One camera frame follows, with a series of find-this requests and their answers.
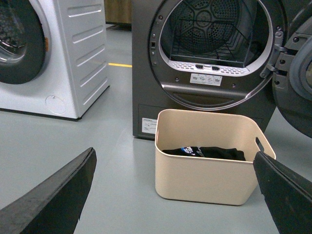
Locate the beige plastic laundry hamper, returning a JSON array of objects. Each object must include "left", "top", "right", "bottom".
[{"left": 155, "top": 109, "right": 275, "bottom": 205}]

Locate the white washing machine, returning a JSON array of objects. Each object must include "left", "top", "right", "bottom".
[{"left": 0, "top": 0, "right": 110, "bottom": 119}]

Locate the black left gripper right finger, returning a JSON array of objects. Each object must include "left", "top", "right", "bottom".
[{"left": 253, "top": 151, "right": 312, "bottom": 234}]

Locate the dark grey dryer door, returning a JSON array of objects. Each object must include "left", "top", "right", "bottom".
[{"left": 262, "top": 0, "right": 312, "bottom": 137}]

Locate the black printed t-shirt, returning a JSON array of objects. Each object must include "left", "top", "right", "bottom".
[{"left": 162, "top": 146, "right": 246, "bottom": 161}]

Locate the dark grey tumble dryer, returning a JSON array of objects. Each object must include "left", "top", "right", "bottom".
[{"left": 132, "top": 0, "right": 287, "bottom": 139}]

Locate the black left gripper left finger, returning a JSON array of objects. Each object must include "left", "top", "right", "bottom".
[{"left": 0, "top": 148, "right": 97, "bottom": 234}]

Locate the wooden cabinet in background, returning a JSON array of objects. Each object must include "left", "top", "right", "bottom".
[{"left": 104, "top": 0, "right": 132, "bottom": 25}]

